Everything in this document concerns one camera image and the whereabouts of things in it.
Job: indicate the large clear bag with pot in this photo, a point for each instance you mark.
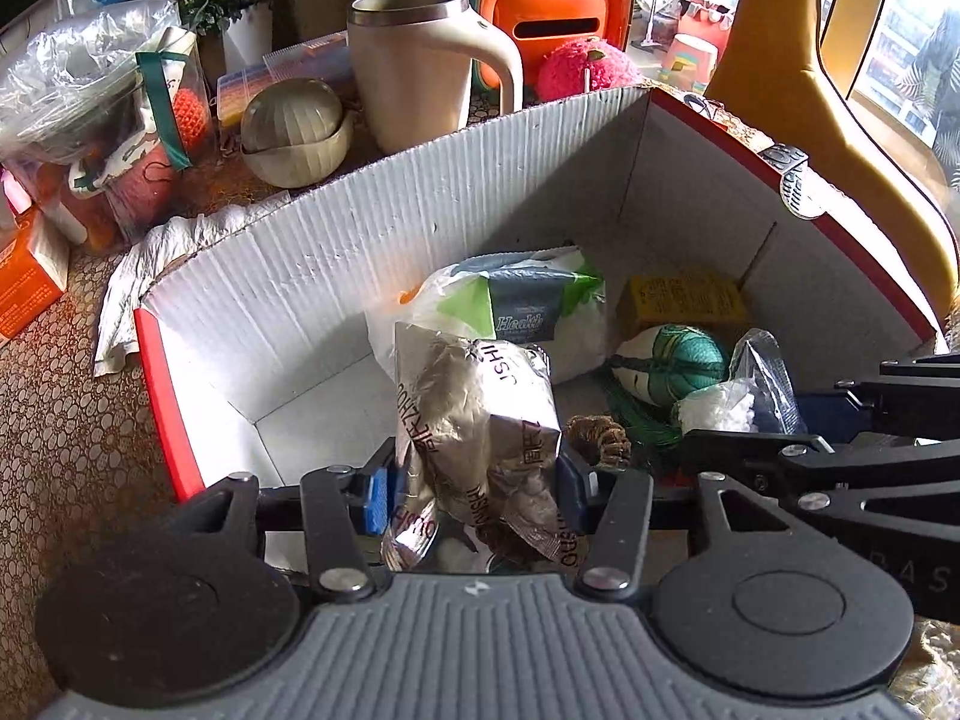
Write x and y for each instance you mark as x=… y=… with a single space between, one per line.
x=67 y=67

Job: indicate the pink knitted ball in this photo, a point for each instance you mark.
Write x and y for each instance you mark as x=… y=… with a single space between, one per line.
x=585 y=71

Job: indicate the colourful paper cup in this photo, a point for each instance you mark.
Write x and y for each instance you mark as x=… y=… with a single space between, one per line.
x=690 y=64

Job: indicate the small yellow box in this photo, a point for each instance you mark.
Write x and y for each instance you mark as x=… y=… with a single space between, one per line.
x=682 y=296

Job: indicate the cream round lidded bowl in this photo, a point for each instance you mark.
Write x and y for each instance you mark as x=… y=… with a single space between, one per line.
x=292 y=120

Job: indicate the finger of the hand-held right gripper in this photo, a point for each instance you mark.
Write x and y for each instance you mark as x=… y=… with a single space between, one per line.
x=862 y=480
x=900 y=409

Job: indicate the clear storage box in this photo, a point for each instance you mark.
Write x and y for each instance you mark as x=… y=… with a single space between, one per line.
x=247 y=86

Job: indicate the wet wipes pack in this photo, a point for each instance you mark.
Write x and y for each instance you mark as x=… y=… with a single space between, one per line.
x=525 y=300

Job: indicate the white plant pot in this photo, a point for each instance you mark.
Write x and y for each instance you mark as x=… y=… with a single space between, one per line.
x=247 y=34

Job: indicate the cream mug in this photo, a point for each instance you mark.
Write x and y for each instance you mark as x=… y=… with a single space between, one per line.
x=412 y=67

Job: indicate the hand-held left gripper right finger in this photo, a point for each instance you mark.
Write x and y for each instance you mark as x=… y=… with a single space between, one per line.
x=574 y=495

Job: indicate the silver foil snack bag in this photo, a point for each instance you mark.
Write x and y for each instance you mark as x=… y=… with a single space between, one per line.
x=465 y=405

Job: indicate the clear bag with white contents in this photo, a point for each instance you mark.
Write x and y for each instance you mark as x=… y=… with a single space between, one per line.
x=712 y=409

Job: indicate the orange tissue box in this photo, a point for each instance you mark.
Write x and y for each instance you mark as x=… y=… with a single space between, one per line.
x=26 y=277

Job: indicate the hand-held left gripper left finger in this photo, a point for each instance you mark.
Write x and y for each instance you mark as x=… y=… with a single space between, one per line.
x=375 y=499

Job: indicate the yellow giraffe figure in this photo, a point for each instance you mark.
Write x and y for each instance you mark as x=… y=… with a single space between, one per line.
x=847 y=165

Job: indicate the crumpled white paper towel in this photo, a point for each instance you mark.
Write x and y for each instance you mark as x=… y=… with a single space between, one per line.
x=142 y=270

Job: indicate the red cardboard box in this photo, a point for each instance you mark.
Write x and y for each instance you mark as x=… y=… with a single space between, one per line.
x=300 y=292

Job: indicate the green patterned pouch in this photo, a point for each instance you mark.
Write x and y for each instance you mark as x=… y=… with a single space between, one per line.
x=675 y=360

